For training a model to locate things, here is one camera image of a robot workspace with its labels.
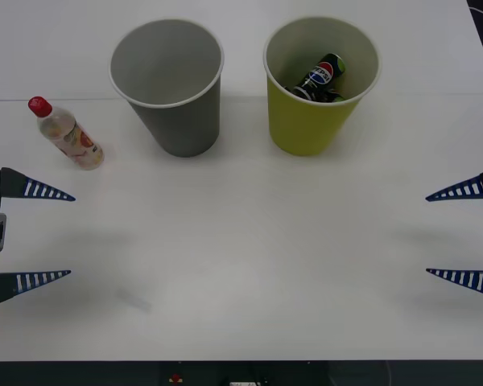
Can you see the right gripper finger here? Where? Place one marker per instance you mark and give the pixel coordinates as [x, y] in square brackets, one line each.
[469, 189]
[471, 279]

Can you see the clear bottle with red cap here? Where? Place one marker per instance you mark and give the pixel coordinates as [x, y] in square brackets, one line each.
[70, 138]

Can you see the black robot torso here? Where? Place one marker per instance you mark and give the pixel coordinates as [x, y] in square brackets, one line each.
[84, 374]

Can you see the yellow-green plastic bin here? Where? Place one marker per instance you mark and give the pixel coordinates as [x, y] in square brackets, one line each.
[302, 124]

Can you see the grey plastic bin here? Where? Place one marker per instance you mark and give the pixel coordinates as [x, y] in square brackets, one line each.
[173, 120]

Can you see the black can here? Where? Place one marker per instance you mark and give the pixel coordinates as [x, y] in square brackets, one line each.
[322, 74]

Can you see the red button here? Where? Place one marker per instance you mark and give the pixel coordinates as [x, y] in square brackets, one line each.
[176, 378]

